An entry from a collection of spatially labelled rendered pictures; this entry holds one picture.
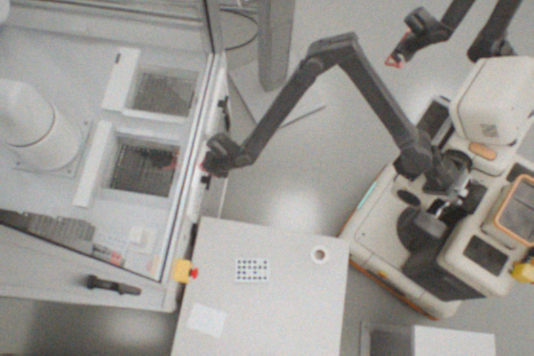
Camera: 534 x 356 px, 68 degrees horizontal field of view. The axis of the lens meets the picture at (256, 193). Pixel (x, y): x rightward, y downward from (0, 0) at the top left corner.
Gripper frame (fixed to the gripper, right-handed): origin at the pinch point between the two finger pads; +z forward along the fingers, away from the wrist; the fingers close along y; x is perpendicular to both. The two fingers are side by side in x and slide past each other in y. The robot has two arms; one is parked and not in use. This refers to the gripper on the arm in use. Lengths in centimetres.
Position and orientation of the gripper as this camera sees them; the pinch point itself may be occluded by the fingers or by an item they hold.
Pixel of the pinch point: (203, 168)
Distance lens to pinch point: 143.8
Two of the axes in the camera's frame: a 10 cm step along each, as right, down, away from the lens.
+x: -2.0, 9.3, -3.0
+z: -6.5, 1.0, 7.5
